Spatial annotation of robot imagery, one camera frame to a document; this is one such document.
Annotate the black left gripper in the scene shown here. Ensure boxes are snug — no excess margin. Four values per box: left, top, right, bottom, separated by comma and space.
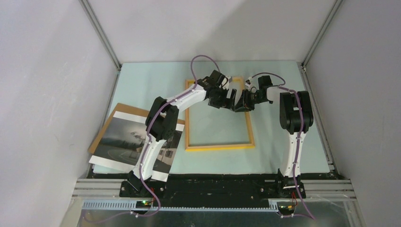
209, 86, 236, 112

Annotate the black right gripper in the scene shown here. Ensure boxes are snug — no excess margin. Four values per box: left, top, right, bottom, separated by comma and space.
235, 89, 266, 113

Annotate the yellow wooden picture frame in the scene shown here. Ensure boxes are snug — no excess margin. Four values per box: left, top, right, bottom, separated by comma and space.
184, 77, 256, 152

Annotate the brown cardboard backing board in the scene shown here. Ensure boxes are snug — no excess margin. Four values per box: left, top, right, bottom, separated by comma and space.
88, 103, 186, 154

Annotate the mountain landscape photo print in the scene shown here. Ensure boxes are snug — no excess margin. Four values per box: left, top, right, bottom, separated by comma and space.
89, 111, 184, 182

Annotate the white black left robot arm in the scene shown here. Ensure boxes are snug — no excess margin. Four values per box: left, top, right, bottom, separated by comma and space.
127, 70, 236, 197

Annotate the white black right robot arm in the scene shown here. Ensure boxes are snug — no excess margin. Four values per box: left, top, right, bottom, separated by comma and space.
233, 73, 314, 198

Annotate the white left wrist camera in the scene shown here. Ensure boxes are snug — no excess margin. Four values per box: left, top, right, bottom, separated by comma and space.
220, 77, 233, 90

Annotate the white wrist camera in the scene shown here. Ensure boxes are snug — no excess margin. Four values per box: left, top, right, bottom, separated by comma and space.
220, 77, 233, 90
244, 77, 255, 91

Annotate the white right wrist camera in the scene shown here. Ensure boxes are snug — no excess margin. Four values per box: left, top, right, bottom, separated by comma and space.
244, 77, 255, 91

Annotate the aluminium corner post right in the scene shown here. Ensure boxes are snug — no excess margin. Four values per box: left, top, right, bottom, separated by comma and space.
300, 0, 344, 71

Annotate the aluminium corner post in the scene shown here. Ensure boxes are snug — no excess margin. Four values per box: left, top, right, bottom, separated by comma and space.
79, 0, 122, 71
300, 0, 344, 71

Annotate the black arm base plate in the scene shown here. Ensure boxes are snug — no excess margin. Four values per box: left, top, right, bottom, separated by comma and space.
119, 173, 306, 209

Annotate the aluminium front rail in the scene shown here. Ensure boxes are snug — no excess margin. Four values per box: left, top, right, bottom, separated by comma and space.
72, 179, 357, 201

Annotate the grey slotted cable duct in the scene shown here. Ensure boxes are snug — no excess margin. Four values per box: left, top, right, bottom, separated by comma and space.
82, 200, 279, 212

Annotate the aluminium corner post left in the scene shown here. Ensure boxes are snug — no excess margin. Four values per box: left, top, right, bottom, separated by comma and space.
79, 0, 122, 71

